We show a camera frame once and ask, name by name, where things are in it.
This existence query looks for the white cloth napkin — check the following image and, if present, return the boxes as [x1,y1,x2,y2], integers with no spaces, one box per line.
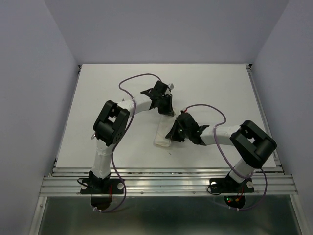
[154,107,180,147]

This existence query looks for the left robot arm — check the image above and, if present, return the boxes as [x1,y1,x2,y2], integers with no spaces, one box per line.
[81,81,174,194]

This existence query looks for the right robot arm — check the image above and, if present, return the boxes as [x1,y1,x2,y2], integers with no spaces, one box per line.
[165,113,277,194]

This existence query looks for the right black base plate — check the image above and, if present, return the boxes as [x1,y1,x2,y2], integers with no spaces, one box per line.
[207,177,254,194]

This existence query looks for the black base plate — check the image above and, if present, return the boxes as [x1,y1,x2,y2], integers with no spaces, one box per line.
[77,178,124,195]
[207,177,254,194]

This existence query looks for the aluminium right side rail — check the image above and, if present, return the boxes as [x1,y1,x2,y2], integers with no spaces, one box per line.
[246,64,285,173]

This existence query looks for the aluminium rail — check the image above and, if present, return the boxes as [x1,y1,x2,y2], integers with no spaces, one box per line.
[40,167,298,197]
[246,64,285,173]

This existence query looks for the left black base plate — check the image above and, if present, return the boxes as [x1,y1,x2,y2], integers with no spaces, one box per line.
[77,178,124,195]

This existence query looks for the aluminium front rail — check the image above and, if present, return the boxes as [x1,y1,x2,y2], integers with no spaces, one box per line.
[40,167,298,197]

